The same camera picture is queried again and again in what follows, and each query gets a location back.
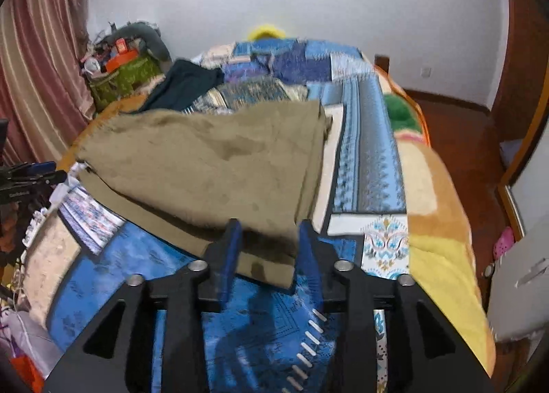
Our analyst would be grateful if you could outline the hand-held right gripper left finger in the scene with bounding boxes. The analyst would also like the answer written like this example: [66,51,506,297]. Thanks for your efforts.
[43,218,245,393]

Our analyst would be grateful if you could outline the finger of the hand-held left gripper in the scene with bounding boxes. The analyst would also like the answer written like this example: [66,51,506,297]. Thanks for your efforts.
[0,162,68,188]

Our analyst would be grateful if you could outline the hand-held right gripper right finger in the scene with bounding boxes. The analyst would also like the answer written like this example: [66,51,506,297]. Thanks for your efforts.
[296,218,498,393]

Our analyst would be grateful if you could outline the olive khaki pants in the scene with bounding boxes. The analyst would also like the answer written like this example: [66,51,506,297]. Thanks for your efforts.
[76,99,334,291]

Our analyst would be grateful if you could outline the dark navy pants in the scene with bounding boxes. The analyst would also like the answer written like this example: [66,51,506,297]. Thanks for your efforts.
[136,59,224,113]

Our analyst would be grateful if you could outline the striped pink curtain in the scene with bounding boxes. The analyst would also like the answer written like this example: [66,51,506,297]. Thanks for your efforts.
[0,0,104,171]

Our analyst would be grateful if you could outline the blue patchwork blanket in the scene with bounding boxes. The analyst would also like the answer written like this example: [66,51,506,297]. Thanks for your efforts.
[17,39,412,393]

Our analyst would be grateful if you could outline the green patterned hamper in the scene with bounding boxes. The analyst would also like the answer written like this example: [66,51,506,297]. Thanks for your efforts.
[88,54,166,113]

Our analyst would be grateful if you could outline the orange yellow fleece blanket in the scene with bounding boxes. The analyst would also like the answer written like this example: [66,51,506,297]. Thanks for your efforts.
[56,63,496,379]

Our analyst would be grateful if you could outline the flat orange box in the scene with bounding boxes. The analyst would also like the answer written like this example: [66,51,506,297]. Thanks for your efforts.
[105,52,140,72]

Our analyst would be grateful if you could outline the grey neck pillow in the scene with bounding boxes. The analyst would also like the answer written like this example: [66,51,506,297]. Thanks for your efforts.
[112,22,170,61]

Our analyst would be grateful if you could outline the orange bag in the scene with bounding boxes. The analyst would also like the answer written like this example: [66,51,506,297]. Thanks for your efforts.
[12,354,46,393]

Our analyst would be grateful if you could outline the pink slipper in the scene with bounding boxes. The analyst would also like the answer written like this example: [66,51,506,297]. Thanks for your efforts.
[493,227,515,261]

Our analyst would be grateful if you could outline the light wooden framed door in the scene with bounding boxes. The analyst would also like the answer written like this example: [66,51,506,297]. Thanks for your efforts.
[498,71,549,243]

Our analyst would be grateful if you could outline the yellow foam tube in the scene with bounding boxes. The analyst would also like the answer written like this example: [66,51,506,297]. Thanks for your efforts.
[248,23,287,40]

